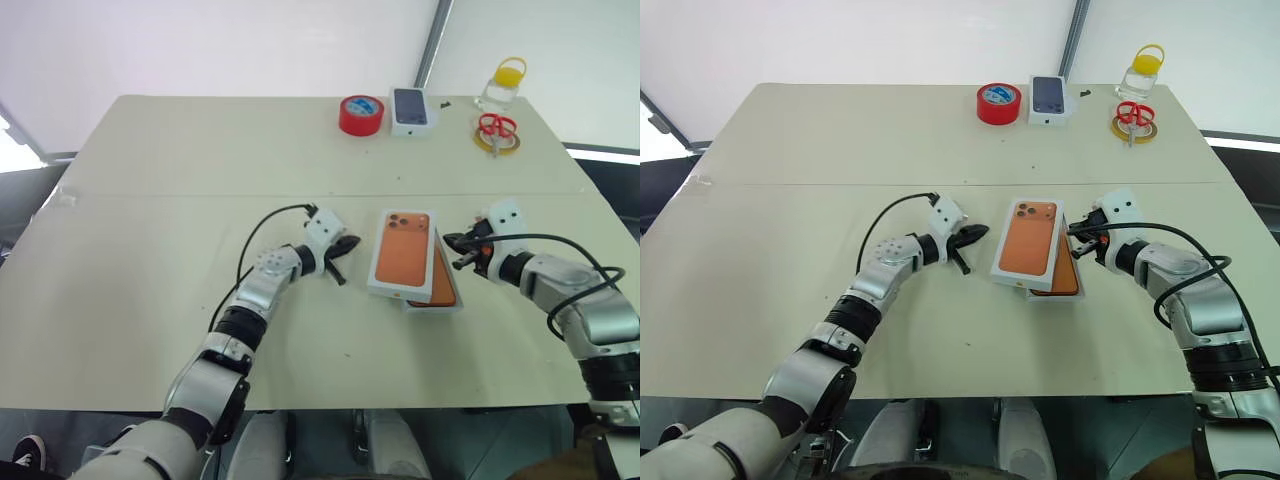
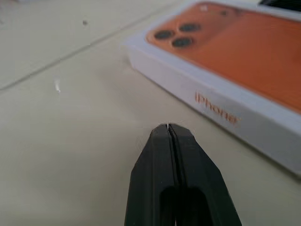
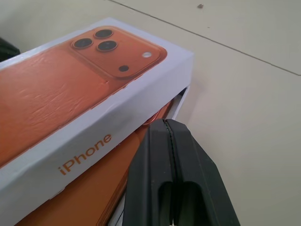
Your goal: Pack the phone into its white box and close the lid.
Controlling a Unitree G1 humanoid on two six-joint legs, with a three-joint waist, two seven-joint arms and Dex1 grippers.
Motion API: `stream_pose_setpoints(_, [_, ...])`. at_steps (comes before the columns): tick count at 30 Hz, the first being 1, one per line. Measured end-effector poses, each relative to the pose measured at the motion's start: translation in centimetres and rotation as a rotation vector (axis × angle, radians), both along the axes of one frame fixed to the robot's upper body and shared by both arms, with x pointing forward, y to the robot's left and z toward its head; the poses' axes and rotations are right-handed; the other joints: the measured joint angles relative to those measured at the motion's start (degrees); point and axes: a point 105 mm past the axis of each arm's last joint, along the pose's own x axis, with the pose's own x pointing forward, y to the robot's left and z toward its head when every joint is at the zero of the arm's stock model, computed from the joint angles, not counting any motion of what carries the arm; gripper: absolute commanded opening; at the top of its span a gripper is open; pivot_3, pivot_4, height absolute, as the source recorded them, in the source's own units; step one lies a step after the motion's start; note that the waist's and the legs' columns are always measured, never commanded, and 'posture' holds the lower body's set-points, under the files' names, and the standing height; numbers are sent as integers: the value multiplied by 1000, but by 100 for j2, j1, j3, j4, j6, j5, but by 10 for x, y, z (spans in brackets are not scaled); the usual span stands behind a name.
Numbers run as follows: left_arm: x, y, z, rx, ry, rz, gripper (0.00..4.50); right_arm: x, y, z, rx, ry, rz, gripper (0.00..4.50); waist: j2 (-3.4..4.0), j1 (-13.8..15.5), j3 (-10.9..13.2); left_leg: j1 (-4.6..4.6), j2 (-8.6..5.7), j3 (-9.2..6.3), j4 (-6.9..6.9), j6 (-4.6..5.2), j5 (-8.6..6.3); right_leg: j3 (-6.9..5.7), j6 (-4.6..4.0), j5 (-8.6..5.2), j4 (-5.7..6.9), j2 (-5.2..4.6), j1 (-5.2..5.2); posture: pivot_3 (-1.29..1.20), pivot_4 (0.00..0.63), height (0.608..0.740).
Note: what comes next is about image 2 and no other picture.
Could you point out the white phone box lid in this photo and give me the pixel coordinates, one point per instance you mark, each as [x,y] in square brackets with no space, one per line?
[235,61]

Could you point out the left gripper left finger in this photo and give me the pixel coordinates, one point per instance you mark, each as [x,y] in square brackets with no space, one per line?
[150,179]

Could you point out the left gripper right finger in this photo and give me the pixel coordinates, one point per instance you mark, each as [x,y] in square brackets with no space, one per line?
[202,188]

